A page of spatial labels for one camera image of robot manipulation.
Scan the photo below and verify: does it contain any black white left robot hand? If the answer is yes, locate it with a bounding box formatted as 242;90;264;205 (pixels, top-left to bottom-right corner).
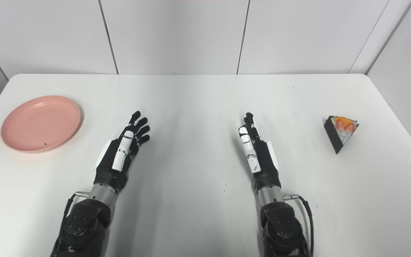
94;111;151;193

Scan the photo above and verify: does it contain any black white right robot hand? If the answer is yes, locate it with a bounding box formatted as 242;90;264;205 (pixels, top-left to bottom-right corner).
239;112;282;192

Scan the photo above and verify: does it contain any chocolate cake slice with fruit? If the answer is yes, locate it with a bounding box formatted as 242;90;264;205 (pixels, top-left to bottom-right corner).
324;115;359;154

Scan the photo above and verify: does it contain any pink round plate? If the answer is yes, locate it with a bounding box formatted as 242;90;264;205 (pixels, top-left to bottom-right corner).
1;95;83;153

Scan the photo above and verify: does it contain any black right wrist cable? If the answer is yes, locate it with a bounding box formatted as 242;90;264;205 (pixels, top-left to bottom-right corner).
284;194;315;256

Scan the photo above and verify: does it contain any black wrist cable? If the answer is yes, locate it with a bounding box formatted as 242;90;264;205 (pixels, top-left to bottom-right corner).
284;194;315;256
62;192;90;223

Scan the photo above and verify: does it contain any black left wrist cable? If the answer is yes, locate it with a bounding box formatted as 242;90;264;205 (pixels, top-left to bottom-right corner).
62;192;90;223

